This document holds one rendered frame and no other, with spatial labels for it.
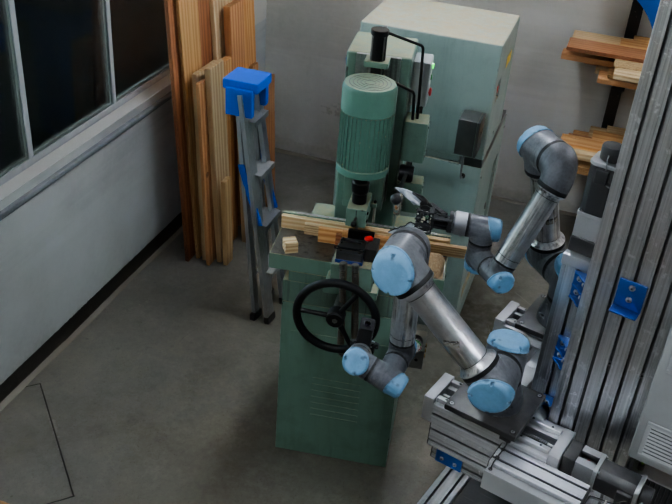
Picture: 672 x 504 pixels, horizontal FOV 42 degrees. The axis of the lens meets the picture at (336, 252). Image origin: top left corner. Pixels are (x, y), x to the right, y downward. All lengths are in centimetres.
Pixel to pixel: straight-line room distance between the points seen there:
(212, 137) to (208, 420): 138
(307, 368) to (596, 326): 117
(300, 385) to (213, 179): 142
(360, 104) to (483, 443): 109
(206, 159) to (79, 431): 144
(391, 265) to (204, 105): 214
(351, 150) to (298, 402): 103
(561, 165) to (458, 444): 88
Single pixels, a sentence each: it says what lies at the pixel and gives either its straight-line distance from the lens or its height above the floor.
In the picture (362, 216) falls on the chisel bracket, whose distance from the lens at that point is 296.
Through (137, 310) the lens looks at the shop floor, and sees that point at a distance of 425.
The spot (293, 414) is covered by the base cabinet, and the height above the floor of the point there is 19.
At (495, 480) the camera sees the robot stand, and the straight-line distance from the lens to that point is 253.
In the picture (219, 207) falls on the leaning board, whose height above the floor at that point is 32.
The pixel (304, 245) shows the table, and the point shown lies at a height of 90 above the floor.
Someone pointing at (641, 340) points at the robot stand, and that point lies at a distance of 248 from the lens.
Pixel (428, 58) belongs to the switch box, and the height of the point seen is 148.
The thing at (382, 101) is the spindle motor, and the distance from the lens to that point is 275.
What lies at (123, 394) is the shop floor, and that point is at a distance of 379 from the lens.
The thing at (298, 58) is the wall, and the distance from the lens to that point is 545.
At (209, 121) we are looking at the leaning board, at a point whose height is 78.
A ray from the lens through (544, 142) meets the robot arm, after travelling 268.
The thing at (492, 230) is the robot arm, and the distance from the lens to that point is 275.
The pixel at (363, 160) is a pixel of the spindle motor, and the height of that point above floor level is 125.
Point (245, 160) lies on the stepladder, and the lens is 375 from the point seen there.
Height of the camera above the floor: 250
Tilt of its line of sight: 32 degrees down
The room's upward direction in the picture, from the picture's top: 5 degrees clockwise
